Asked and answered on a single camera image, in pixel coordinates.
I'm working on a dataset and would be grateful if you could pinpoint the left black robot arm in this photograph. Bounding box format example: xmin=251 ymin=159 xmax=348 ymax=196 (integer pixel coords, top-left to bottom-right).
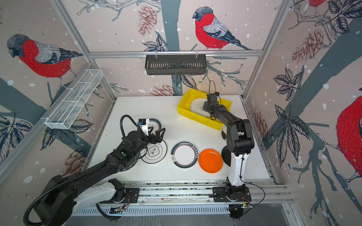
xmin=23 ymin=128 xmax=165 ymax=226

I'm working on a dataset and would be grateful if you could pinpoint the black plate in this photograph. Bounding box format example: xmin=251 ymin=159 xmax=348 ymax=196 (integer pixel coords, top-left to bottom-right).
xmin=222 ymin=146 xmax=232 ymax=167

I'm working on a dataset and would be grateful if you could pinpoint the plain cream plate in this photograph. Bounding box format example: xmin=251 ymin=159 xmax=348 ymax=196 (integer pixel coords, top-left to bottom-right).
xmin=190 ymin=98 xmax=210 ymax=118

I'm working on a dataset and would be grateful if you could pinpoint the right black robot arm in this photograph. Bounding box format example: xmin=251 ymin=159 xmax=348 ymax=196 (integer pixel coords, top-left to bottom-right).
xmin=203 ymin=92 xmax=255 ymax=195

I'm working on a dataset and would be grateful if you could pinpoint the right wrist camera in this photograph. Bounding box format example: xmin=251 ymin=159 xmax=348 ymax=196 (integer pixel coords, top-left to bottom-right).
xmin=207 ymin=92 xmax=220 ymax=106

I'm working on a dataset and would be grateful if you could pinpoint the cream plate with dark patch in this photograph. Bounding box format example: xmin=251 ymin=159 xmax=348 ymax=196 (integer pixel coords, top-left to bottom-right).
xmin=221 ymin=125 xmax=227 ymax=140

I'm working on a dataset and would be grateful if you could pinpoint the aluminium mounting rail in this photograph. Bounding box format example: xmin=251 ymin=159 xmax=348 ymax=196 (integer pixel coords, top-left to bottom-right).
xmin=124 ymin=181 xmax=294 ymax=205

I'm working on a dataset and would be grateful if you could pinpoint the yellow plastic bin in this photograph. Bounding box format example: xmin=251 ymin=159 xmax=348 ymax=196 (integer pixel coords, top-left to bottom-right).
xmin=177 ymin=89 xmax=226 ymax=131

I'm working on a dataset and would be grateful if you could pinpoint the orange plate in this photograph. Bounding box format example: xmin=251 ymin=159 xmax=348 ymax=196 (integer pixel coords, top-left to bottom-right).
xmin=199 ymin=149 xmax=223 ymax=174

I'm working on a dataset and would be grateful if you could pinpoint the left black corrugated cable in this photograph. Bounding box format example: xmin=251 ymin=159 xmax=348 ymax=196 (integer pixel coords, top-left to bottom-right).
xmin=23 ymin=114 xmax=142 ymax=226

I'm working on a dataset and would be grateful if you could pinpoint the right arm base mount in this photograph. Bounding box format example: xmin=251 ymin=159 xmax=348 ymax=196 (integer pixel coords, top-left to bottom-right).
xmin=212 ymin=185 xmax=252 ymax=202

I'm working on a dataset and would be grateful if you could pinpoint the black wall basket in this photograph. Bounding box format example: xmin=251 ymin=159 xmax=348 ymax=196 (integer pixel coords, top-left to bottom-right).
xmin=145 ymin=55 xmax=206 ymax=75

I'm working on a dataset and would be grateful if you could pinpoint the green red rimmed white plate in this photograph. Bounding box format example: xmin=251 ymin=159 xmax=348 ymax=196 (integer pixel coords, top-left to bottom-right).
xmin=171 ymin=141 xmax=199 ymax=169

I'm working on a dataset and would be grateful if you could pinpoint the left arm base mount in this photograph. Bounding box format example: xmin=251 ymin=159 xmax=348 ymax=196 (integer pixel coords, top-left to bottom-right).
xmin=101 ymin=188 xmax=140 ymax=204

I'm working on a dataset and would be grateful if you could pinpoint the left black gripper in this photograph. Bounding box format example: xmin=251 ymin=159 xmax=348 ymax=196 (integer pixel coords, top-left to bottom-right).
xmin=132 ymin=125 xmax=165 ymax=157

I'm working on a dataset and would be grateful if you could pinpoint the white wire mesh shelf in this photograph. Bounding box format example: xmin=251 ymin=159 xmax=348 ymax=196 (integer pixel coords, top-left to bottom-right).
xmin=45 ymin=69 xmax=103 ymax=130

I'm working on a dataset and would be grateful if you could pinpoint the green lettered plate under arm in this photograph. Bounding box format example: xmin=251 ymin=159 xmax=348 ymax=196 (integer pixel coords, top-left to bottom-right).
xmin=118 ymin=156 xmax=139 ymax=172

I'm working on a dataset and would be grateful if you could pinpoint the right thin black cable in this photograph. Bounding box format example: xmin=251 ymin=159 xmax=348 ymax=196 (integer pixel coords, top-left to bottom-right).
xmin=239 ymin=162 xmax=266 ymax=211

